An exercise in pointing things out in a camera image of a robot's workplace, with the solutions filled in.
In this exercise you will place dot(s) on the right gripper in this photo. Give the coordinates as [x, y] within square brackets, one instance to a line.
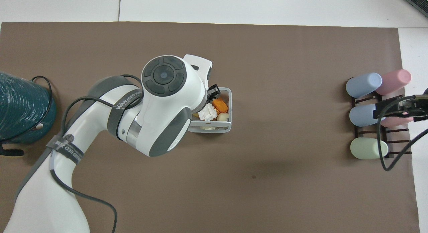
[420, 107]

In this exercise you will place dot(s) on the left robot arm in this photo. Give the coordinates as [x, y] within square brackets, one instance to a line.
[157, 102]

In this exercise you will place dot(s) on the orange crumpled trash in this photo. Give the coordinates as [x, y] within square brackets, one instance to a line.
[221, 106]

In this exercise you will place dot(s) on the beige trash piece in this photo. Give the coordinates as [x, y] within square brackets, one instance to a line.
[223, 117]

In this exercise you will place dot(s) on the white crumpled paper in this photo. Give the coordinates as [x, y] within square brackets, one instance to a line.
[208, 112]

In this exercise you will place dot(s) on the pink cup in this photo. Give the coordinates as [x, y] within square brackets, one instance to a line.
[394, 81]
[396, 122]

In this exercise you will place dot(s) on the dark brown cup rack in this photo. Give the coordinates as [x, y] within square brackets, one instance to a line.
[399, 132]

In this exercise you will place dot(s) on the blue cup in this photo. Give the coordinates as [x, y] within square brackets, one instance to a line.
[362, 85]
[361, 115]

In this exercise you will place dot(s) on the pale green cup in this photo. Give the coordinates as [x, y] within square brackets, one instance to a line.
[367, 148]

